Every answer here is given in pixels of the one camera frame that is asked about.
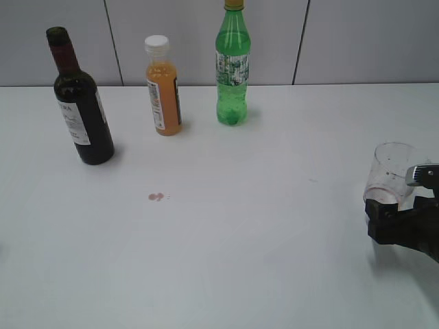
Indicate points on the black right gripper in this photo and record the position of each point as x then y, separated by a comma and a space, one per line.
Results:
415, 228

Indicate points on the green soda bottle yellow cap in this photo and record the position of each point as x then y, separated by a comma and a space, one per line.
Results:
232, 65

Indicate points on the transparent plastic cup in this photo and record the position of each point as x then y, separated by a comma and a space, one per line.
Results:
386, 180

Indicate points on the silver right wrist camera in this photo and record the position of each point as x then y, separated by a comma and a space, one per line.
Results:
425, 175

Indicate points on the dark red wine bottle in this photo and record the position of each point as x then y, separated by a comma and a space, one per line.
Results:
79, 101

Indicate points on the orange juice bottle white cap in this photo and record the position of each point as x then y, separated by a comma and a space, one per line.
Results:
162, 84

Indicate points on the red wine spill stain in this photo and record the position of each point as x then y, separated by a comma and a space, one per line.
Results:
156, 197

